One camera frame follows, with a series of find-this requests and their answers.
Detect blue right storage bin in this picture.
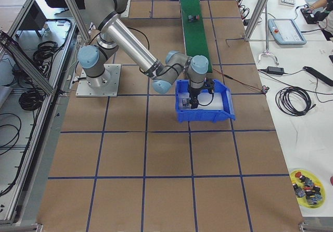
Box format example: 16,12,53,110
175,80,236,122

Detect red push button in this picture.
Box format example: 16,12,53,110
188,15,200,22

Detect coiled black cable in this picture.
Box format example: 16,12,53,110
275,86,313,117

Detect green conveyor belt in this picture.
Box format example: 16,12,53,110
180,0,212,73

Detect teach pendant tablet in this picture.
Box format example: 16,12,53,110
268,19,306,45

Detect yellow plate of buttons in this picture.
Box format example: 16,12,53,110
290,169,326,209

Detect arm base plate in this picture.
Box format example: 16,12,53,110
76,63,121,97

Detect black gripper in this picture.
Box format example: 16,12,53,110
187,82,203,109

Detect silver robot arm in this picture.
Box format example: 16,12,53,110
78,0,209,109

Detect aluminium frame post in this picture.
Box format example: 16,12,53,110
244,0,268,41

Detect black power adapter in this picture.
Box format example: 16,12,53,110
266,66,285,75

